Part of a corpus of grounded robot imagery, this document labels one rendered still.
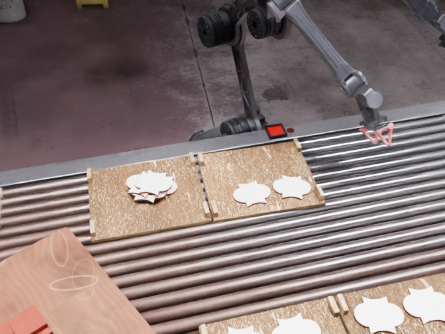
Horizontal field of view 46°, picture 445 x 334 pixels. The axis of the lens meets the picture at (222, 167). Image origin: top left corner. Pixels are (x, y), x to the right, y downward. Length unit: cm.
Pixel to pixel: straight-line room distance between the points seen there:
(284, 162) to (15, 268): 103
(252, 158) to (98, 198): 61
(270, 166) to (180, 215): 42
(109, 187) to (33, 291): 54
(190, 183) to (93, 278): 57
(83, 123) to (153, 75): 76
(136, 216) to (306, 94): 246
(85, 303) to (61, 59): 330
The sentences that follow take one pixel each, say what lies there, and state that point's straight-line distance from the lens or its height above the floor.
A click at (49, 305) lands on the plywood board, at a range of 158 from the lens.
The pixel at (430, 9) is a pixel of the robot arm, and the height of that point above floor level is 134.
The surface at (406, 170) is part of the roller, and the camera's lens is 216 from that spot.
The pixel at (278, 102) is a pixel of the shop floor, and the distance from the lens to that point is 396.
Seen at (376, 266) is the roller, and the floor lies 92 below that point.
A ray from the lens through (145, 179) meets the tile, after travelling 192.
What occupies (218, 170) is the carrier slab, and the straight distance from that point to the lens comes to 201.
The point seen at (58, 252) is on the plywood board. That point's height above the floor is 104.
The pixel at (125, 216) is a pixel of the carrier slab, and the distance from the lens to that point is 187.
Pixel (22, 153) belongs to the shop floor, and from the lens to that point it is 374.
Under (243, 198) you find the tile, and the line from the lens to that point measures 189.
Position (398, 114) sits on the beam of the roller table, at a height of 92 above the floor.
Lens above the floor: 231
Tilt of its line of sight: 43 degrees down
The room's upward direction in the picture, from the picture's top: straight up
